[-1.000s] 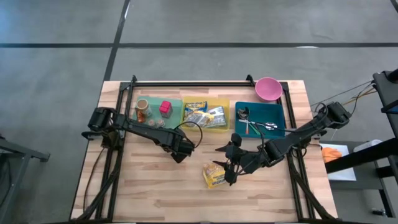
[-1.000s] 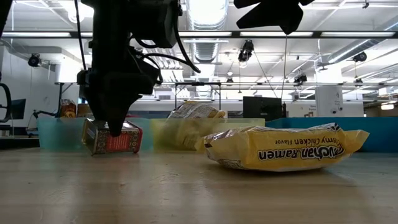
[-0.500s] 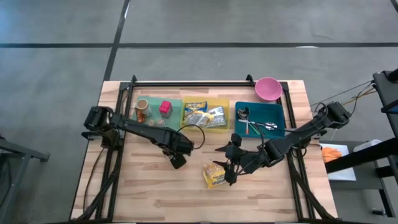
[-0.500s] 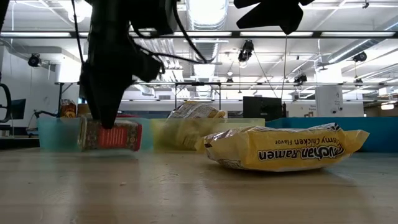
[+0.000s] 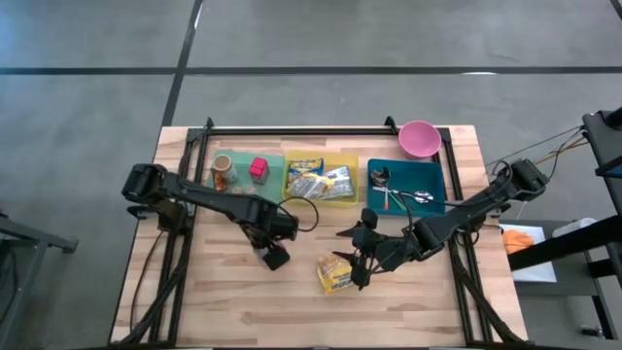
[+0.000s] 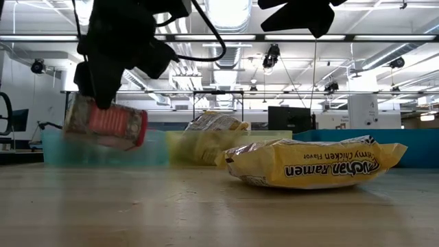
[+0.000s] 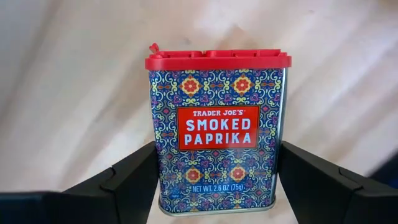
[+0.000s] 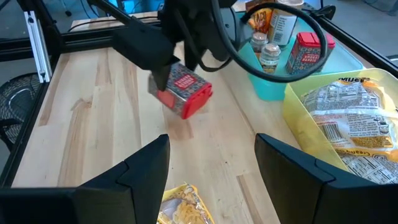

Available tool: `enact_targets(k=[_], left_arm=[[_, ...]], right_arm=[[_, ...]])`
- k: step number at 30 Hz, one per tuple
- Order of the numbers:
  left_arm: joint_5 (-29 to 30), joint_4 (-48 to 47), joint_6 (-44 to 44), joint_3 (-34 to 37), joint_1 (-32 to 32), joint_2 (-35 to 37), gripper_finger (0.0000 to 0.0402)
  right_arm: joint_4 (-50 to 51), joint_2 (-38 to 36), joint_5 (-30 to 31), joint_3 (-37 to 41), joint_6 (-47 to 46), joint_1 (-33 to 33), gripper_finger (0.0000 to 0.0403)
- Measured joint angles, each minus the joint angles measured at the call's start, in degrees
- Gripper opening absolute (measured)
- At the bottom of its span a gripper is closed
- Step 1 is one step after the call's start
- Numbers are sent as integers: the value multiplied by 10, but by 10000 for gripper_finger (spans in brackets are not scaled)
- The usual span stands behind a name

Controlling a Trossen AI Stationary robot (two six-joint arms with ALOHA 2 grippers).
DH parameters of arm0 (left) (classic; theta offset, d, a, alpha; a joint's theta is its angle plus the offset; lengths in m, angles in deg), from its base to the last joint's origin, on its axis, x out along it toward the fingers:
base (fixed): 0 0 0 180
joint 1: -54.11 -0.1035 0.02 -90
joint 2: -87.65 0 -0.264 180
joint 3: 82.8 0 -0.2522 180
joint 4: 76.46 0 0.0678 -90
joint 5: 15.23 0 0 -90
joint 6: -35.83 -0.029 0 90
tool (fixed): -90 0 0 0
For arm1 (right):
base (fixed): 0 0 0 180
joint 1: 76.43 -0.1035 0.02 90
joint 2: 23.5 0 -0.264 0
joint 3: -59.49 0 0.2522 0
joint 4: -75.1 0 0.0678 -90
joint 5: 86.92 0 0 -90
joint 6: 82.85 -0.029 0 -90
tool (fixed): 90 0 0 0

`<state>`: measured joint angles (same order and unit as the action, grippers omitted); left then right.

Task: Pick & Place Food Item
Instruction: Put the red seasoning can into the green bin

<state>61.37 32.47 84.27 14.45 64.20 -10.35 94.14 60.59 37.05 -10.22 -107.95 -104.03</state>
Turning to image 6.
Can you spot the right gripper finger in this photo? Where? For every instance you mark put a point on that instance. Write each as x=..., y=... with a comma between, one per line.
x=271, y=3
x=302, y=19

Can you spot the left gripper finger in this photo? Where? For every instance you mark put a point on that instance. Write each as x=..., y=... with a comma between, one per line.
x=83, y=80
x=106, y=85

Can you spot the blue red smoked paprika tin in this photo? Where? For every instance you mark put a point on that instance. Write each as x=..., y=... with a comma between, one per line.
x=113, y=123

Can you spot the blue yellow ramen pack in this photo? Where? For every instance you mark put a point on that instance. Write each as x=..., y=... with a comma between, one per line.
x=205, y=121

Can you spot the black computer monitor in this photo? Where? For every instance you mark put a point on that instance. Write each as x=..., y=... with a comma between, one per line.
x=20, y=120
x=289, y=118

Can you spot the green plastic bin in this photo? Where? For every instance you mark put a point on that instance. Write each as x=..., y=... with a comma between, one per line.
x=157, y=151

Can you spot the yellow plastic bin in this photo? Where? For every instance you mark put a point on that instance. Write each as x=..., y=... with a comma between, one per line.
x=271, y=134

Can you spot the yellow Maruchan ramen pack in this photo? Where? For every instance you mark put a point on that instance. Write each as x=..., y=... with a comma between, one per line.
x=308, y=164

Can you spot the blue plastic bin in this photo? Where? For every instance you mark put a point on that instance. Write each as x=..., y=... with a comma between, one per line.
x=422, y=151

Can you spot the black hanging camera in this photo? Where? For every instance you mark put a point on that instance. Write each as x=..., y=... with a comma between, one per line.
x=271, y=55
x=331, y=86
x=398, y=62
x=37, y=66

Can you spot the black aluminium rig frame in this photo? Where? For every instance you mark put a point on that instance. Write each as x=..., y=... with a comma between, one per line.
x=20, y=158

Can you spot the black background rig frame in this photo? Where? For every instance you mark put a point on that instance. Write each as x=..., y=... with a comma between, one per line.
x=218, y=92

